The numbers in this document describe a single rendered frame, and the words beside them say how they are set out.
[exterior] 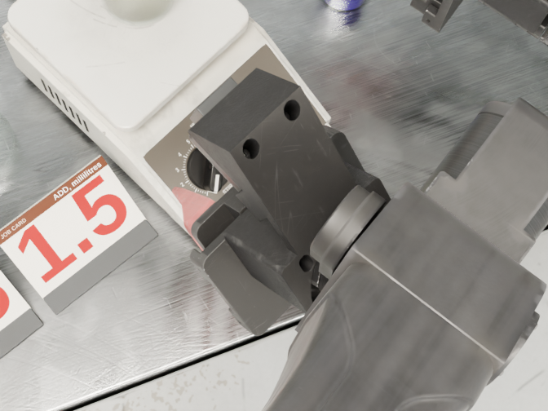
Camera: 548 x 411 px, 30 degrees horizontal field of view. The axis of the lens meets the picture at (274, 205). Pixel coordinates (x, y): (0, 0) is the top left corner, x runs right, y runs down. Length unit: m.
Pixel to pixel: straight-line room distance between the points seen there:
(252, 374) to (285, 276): 0.25
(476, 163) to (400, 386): 0.14
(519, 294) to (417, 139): 0.39
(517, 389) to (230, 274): 0.29
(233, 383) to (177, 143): 0.17
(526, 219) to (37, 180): 0.41
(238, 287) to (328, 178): 0.09
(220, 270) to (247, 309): 0.03
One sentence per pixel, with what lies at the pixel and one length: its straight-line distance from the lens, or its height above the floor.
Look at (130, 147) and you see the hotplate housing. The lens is 0.68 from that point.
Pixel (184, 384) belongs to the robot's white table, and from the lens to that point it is 0.71.
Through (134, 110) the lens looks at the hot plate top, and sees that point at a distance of 0.67.
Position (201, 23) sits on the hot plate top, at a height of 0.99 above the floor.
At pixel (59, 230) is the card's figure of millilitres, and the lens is 0.71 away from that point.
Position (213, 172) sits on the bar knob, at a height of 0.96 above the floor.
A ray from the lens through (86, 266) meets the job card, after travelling 0.73.
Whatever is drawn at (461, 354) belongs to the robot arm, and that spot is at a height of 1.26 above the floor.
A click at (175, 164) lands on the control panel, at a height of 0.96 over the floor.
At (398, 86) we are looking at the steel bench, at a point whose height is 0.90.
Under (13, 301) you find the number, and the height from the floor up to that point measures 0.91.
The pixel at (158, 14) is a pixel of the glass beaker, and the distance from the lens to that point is 0.68.
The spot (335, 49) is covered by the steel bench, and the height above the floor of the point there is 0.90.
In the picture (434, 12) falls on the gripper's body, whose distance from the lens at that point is 0.65.
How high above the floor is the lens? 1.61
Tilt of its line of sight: 74 degrees down
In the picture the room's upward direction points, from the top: 11 degrees clockwise
